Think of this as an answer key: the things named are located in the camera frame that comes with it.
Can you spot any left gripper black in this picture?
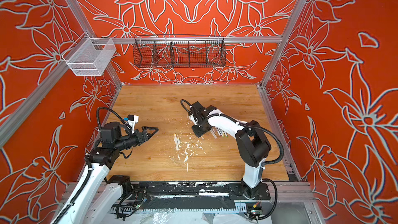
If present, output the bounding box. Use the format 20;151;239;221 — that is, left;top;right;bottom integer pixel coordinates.
116;127;158;151

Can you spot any white pen pink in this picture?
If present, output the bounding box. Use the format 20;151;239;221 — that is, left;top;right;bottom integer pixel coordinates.
210;130;217;139

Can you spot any white pen orange tip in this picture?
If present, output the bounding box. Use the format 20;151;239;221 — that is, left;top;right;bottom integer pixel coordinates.
174;134;179;151

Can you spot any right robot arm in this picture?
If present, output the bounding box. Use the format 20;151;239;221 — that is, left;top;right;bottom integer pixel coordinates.
180;100;272;199

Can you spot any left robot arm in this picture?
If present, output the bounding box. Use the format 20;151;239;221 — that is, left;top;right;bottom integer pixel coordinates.
52;120;158;224

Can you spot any clear plastic bin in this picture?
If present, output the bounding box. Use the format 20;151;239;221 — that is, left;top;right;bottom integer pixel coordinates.
62;37;116;76

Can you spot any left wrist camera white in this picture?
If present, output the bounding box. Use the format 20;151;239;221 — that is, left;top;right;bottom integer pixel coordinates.
123;115;139;132

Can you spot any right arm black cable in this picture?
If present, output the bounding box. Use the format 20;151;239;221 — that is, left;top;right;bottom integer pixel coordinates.
180;99;285;220

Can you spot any black wire basket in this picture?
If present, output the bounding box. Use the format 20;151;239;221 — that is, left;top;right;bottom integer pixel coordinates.
133;35;227;68

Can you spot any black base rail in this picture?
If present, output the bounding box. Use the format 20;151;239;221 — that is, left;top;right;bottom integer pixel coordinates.
131;181;271;200

